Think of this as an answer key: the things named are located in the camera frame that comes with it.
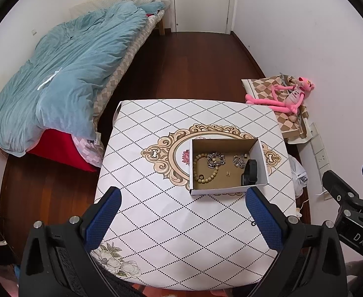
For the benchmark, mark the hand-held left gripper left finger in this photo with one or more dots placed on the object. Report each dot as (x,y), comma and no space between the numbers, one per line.
(104,212)

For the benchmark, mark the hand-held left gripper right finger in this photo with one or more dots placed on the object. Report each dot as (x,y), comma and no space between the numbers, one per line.
(262,216)

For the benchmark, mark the cardboard box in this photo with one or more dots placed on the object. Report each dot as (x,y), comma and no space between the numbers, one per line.
(221,179)

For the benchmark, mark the white power strip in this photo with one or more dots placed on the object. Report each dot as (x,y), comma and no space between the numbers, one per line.
(320,157)

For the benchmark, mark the white plastic bag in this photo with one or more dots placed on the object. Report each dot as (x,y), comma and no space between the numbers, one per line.
(299,176)

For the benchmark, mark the white diamond-patterned tablecloth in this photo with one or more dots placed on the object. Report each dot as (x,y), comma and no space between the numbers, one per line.
(156,210)

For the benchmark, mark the pink checkered pillow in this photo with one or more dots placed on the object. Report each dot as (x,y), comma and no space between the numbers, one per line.
(88,150)

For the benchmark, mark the red bed sheet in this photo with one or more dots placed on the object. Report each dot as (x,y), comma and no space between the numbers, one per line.
(64,148)

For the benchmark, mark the beige checkered cushion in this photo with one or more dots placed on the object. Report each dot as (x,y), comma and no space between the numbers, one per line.
(289,123)

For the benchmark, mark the pink plush toy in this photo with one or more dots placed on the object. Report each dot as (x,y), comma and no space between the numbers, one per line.
(293,96)

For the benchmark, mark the light blue duvet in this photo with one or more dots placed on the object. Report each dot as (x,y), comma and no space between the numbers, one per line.
(70,77)

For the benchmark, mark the beige checkered mattress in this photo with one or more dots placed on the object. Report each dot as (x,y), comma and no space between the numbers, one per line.
(122,68)

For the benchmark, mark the white door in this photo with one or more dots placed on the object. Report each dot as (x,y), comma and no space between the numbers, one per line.
(200,3)

